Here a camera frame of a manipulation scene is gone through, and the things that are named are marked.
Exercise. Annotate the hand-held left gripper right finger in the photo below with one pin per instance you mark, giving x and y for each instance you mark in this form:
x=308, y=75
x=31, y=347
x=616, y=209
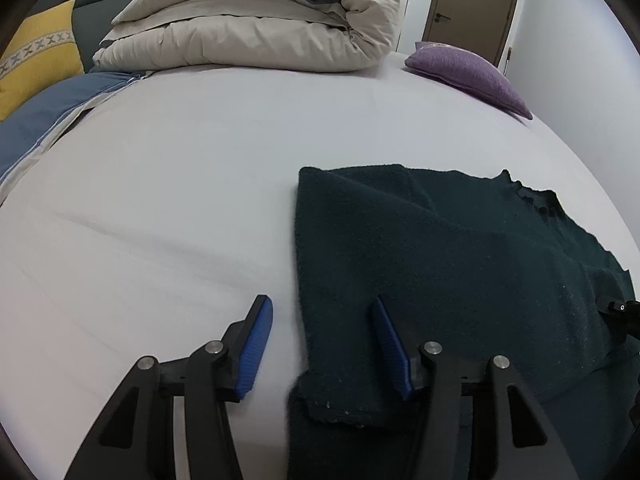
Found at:
x=387, y=340

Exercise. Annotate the dark green knit sweater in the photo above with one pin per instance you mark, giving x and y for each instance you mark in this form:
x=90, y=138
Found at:
x=450, y=260

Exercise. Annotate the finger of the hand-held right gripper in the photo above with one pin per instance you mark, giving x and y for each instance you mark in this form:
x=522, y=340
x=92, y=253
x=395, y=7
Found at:
x=622, y=312

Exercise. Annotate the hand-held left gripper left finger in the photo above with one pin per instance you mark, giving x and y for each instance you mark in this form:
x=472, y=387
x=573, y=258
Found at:
x=257, y=332

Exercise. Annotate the brown wooden door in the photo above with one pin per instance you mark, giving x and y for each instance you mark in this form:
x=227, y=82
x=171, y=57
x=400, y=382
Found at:
x=475, y=5

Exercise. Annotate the beige rolled duvet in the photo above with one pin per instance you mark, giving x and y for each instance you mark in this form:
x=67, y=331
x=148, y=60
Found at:
x=250, y=25

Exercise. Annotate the blue pillow with beige border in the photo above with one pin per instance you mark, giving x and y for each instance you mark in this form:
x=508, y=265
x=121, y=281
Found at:
x=55, y=110

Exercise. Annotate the bed with white sheet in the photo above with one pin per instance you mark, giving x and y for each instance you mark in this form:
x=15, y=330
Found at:
x=175, y=185

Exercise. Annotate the yellow patterned cushion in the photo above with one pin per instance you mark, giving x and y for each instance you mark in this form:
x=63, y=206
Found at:
x=35, y=60

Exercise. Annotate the thin dark stick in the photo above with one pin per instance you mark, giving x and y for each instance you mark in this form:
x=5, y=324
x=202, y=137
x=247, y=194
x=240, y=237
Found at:
x=508, y=60

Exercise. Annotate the purple cushion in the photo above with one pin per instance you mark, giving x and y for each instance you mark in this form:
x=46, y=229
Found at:
x=465, y=72

